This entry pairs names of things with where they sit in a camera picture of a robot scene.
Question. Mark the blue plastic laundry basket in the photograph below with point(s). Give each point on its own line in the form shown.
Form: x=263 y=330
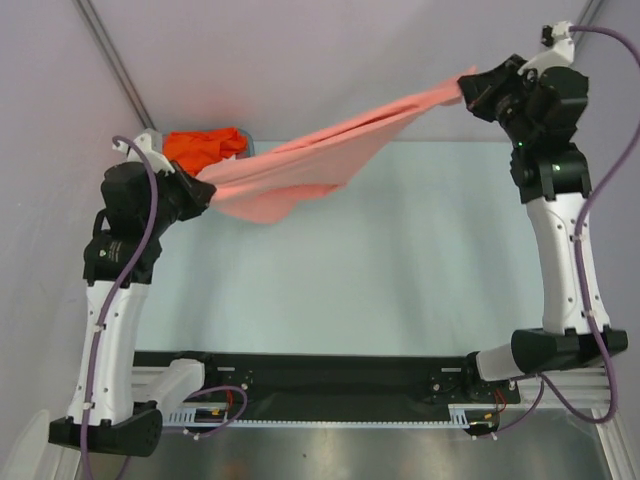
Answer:
x=249 y=151

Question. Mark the orange t shirt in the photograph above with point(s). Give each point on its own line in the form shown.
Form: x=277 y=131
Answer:
x=194 y=151

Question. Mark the blue slotted cable duct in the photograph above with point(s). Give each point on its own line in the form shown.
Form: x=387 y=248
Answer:
x=197 y=417

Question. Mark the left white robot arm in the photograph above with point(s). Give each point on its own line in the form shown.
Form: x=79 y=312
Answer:
x=106 y=414

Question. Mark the salmon pink t shirt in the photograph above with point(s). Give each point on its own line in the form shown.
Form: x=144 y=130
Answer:
x=265 y=188

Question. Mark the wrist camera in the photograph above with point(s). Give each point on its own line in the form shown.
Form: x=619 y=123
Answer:
x=150 y=143
x=559 y=49

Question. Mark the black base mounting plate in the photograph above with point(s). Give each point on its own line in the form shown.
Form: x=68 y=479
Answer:
x=341 y=388

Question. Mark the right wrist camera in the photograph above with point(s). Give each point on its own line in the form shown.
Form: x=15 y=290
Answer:
x=559 y=49

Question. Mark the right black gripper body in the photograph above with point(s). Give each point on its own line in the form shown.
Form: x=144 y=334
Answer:
x=505 y=100

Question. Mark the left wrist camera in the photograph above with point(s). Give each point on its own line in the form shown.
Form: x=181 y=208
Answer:
x=150 y=143

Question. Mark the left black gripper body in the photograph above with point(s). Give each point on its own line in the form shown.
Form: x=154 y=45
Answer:
x=175 y=198

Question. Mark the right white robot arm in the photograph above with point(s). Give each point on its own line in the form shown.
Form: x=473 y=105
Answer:
x=539 y=112

